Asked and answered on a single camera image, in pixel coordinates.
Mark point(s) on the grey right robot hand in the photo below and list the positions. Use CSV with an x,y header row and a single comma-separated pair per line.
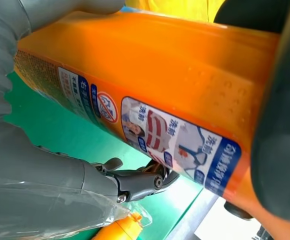
x,y
35,185

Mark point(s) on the yellow plastic sheet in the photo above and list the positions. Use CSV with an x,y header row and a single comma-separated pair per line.
x,y
185,10

